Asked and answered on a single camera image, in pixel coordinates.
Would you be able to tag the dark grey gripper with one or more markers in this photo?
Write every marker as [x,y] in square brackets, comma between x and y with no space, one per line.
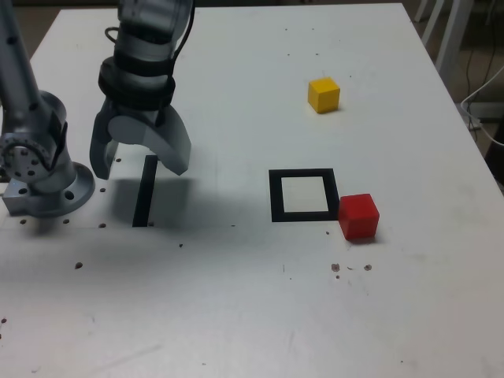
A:
[138,112]

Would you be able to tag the yellow cube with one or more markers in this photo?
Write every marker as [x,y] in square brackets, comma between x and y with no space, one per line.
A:
[323,96]

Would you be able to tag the red cube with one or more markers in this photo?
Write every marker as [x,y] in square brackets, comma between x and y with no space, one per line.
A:
[358,216]

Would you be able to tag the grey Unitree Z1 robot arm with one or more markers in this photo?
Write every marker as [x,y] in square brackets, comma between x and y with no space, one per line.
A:
[47,110]

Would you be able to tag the black tape square outline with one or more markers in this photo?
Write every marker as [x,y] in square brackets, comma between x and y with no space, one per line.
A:
[275,197]

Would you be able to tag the black tape strip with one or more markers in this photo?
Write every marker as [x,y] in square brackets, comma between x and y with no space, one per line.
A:
[143,197]

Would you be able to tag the white furniture frame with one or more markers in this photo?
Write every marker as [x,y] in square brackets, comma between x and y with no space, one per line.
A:
[453,31]

